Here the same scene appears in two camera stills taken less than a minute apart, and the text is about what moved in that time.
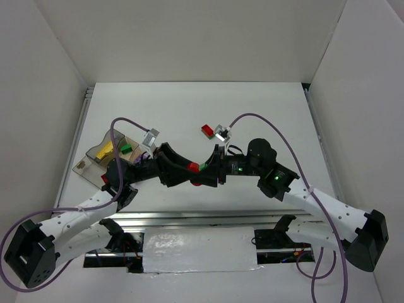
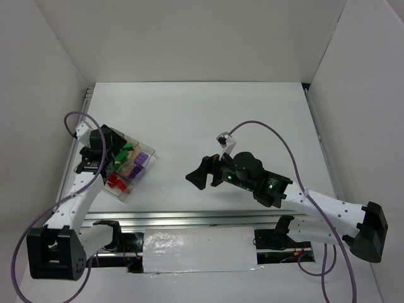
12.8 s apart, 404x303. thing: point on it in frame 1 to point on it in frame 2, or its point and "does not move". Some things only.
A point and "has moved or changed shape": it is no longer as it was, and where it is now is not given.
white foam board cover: (199, 249) does not move
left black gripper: (161, 165) to (111, 146)
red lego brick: (207, 130) has moved or changed shape
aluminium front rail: (209, 220) does not move
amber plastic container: (127, 148) does not move
